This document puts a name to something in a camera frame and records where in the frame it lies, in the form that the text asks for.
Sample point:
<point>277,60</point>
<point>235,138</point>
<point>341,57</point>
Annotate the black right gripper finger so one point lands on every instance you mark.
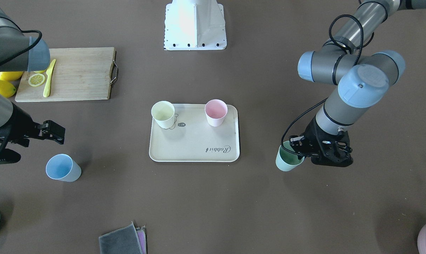
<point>52,131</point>

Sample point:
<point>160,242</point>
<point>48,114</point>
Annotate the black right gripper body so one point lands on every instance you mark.
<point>21,125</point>

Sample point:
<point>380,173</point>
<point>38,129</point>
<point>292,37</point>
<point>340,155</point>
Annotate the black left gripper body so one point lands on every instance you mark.
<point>312,134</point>

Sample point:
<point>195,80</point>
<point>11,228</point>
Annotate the light blue cup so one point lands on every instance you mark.
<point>63,168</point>

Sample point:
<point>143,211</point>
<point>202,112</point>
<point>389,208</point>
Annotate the mint green cup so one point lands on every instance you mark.
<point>286,161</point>

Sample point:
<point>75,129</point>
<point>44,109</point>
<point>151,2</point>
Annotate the cream white cup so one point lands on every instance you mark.
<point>163,112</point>

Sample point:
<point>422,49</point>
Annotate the pink cup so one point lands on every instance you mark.
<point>215,110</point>

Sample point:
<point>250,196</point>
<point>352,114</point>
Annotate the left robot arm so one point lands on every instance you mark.
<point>360,82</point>

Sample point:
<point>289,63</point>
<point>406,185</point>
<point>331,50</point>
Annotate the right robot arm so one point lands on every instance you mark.
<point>19,52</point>

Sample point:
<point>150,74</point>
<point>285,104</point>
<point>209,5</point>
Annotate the cream rabbit tray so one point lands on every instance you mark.
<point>192,139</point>

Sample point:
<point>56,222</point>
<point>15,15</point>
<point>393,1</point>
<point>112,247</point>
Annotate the whole yellow lemon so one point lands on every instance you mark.
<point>10,75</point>
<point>7,89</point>

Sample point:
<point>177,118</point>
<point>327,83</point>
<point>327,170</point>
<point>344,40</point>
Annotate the yellow plastic knife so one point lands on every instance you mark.
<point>49,73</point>

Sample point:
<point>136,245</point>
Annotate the bamboo cutting board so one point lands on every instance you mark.
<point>79,74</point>

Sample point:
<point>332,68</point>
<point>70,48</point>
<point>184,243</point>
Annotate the grey folded cloth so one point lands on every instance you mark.
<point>120,241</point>

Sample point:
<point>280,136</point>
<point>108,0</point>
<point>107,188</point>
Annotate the purple cloth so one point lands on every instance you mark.
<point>141,233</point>

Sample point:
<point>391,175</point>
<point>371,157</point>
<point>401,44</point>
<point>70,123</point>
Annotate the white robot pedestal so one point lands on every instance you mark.
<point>194,25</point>

